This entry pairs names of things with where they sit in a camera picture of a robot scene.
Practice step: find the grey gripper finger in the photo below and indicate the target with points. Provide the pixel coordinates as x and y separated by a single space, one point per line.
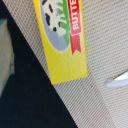
7 67

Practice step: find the yellow butter box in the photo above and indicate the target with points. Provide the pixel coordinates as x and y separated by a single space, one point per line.
62 33

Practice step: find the beige woven placemat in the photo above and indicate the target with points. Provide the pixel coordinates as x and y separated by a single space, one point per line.
82 103

